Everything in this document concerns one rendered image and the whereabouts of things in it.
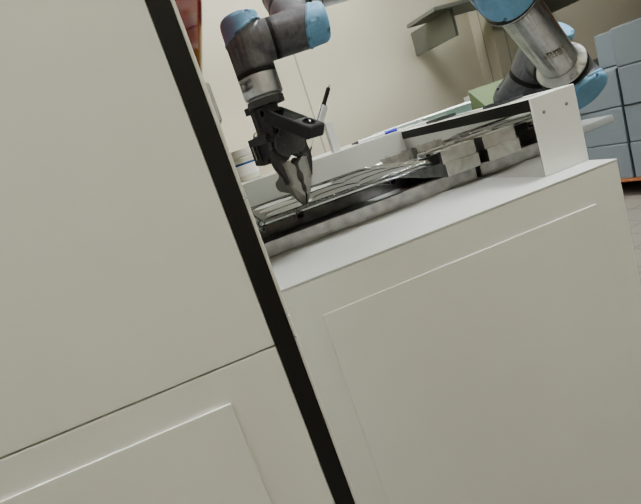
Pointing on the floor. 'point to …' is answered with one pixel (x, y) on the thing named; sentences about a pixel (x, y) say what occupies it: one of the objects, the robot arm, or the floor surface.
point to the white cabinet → (493, 357)
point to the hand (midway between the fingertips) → (305, 197)
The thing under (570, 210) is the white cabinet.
